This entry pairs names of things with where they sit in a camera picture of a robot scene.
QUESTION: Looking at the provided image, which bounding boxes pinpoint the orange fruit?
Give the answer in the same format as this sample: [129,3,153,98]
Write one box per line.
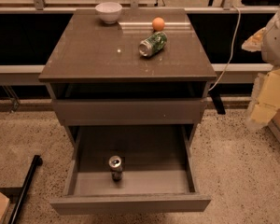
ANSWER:
[152,17,165,32]

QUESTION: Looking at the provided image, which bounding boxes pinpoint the white power cable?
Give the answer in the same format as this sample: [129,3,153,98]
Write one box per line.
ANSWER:
[207,5,242,92]

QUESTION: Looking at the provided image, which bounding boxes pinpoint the black metal bar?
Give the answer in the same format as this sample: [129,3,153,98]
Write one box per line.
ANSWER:
[8,155,43,224]

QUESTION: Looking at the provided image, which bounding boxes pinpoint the green soda can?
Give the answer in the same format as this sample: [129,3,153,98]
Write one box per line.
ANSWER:
[138,32,167,58]

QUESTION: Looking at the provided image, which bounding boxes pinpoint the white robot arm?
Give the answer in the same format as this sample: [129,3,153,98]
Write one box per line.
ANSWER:
[242,9,280,130]

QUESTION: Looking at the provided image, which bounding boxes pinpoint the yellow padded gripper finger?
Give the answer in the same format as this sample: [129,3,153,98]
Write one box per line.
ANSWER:
[242,28,265,52]
[245,68,280,130]

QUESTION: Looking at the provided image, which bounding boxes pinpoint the silver redbull can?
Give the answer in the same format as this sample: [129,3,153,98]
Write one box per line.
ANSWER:
[108,156,123,181]

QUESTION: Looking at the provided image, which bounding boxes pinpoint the white ceramic bowl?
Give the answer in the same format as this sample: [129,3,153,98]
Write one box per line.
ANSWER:
[95,2,122,24]

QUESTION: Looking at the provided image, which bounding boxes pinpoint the closed grey upper drawer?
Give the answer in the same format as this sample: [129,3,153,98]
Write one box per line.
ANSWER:
[52,99,206,126]

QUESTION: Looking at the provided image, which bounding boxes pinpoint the grey drawer cabinet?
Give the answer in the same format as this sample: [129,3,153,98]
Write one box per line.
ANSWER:
[38,7,217,216]

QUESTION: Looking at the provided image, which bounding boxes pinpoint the open grey bottom drawer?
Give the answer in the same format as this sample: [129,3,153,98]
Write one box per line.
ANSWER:
[50,124,211,215]

